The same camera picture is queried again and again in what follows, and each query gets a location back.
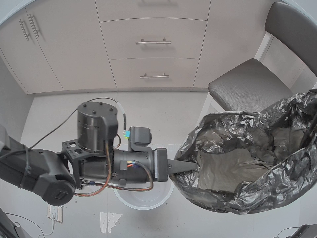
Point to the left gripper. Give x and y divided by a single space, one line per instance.
138 165

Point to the black plastic bag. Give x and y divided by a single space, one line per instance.
223 177

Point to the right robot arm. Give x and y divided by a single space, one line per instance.
305 232

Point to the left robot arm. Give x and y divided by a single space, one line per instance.
37 167

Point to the white trash bin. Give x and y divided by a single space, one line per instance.
141 197

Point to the beige cabinet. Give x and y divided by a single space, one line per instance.
153 58

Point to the grey white chair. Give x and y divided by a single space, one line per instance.
247 80

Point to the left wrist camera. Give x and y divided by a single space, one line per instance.
140 137

